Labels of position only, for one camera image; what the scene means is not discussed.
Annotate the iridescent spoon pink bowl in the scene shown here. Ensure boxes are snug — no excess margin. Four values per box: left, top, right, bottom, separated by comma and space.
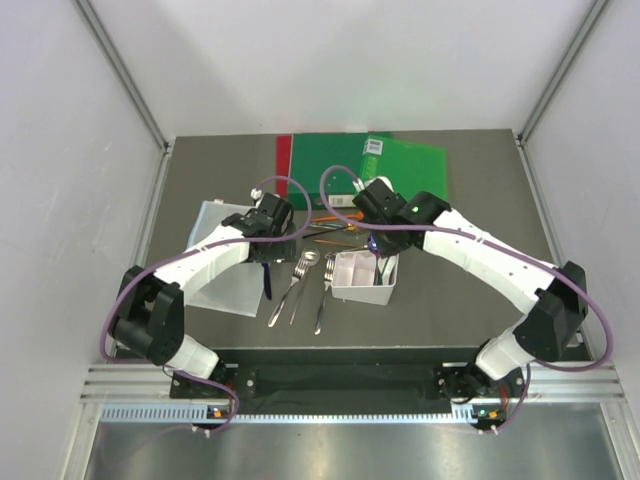
375, 256, 397, 285

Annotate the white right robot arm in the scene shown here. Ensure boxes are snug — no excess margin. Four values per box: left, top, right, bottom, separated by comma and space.
353, 178, 588, 400

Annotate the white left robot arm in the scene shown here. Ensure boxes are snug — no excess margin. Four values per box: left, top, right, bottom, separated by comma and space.
106, 193, 295, 397

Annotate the orange plastic spoon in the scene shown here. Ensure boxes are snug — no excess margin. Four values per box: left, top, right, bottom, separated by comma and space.
312, 213, 364, 223

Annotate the black iridescent spoon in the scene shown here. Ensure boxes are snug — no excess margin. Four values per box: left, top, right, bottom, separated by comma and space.
302, 222, 361, 239

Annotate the dark blue table knife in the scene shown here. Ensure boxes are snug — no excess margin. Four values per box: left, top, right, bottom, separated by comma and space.
262, 263, 273, 301

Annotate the light green plastic folder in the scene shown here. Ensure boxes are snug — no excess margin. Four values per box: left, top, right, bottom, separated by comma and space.
358, 135, 448, 201

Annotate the silver spoon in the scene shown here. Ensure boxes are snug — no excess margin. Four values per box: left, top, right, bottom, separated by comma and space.
289, 248, 320, 325

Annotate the white divided plastic container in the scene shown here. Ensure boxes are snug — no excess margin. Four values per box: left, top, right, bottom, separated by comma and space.
331, 250, 399, 306

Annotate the red folder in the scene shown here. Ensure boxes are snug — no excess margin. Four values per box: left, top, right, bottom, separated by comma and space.
276, 135, 293, 176

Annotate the clear mesh zip pouch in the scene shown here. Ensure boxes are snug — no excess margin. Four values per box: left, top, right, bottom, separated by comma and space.
186, 199, 264, 318

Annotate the dark green ring binder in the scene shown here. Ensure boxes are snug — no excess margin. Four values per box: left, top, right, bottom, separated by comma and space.
289, 131, 393, 209

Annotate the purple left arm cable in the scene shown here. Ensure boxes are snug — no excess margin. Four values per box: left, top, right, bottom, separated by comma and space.
99, 174, 314, 436

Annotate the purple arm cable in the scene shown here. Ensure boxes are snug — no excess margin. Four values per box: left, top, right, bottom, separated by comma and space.
318, 164, 617, 434
99, 174, 314, 436

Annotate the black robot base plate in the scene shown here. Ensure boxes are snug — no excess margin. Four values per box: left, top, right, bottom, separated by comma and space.
168, 362, 506, 403

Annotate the grey slotted cable duct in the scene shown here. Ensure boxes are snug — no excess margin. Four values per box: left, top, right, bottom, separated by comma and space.
100, 403, 478, 424

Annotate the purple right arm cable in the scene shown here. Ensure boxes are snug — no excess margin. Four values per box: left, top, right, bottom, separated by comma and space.
318, 164, 617, 434

